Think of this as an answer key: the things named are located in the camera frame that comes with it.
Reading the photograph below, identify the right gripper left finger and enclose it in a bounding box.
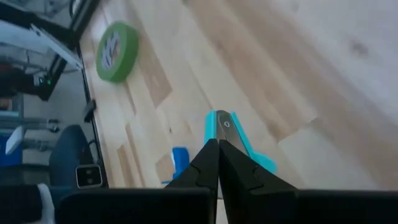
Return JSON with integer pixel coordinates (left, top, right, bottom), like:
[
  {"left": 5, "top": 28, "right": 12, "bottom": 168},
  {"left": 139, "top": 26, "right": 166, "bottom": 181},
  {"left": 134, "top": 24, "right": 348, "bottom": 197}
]
[{"left": 55, "top": 138, "right": 220, "bottom": 224}]

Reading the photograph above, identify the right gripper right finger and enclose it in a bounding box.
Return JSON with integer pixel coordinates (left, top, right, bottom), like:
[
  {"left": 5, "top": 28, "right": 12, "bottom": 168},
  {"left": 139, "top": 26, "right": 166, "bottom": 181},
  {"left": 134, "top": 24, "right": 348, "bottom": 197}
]
[{"left": 220, "top": 139, "right": 398, "bottom": 224}]

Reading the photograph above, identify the blue stapler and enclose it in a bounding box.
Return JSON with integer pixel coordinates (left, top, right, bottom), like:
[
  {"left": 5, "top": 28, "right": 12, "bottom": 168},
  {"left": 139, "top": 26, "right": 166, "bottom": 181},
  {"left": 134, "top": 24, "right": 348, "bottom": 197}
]
[{"left": 161, "top": 146, "right": 190, "bottom": 185}]

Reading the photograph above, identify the teal staple remover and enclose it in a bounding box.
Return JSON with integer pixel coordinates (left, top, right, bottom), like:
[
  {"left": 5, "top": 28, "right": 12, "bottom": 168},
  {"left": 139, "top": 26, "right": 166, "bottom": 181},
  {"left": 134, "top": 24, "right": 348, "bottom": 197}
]
[{"left": 203, "top": 109, "right": 278, "bottom": 175}]

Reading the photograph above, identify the green masking tape roll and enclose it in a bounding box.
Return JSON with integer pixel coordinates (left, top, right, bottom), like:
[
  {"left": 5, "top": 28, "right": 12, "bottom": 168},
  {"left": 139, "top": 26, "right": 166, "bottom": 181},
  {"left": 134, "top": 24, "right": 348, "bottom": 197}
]
[{"left": 95, "top": 20, "right": 140, "bottom": 83}]

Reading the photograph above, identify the small black table clamp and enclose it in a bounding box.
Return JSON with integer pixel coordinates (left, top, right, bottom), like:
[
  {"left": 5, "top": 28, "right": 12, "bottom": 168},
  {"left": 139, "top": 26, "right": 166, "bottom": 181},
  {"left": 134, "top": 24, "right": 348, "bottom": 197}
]
[{"left": 82, "top": 99, "right": 97, "bottom": 123}]

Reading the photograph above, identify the blue office chair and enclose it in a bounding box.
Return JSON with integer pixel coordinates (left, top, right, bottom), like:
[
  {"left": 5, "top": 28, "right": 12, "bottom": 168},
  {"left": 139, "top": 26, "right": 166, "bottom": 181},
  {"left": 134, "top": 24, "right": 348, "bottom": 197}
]
[{"left": 49, "top": 124, "right": 100, "bottom": 187}]

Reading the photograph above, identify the black device green light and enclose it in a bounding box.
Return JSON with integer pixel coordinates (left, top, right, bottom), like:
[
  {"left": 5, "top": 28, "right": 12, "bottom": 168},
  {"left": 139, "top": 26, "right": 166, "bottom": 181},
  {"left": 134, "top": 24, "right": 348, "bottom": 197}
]
[{"left": 0, "top": 62, "right": 68, "bottom": 101}]

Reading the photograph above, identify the small silver camera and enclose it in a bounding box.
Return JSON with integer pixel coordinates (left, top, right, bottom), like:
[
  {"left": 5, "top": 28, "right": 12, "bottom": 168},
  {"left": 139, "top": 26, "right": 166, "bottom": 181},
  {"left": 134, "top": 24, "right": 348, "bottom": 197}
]
[{"left": 75, "top": 164, "right": 103, "bottom": 190}]

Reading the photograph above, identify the silver aluminium bracket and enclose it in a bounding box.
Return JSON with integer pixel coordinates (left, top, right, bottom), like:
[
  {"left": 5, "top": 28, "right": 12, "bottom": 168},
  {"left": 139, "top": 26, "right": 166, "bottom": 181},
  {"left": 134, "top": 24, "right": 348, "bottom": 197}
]
[{"left": 30, "top": 23, "right": 83, "bottom": 69}]

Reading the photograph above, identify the black metal table frame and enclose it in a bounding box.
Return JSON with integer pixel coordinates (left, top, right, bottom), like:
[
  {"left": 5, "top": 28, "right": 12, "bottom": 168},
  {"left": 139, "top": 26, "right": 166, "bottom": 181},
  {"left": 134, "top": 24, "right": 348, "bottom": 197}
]
[{"left": 0, "top": 0, "right": 109, "bottom": 189}]

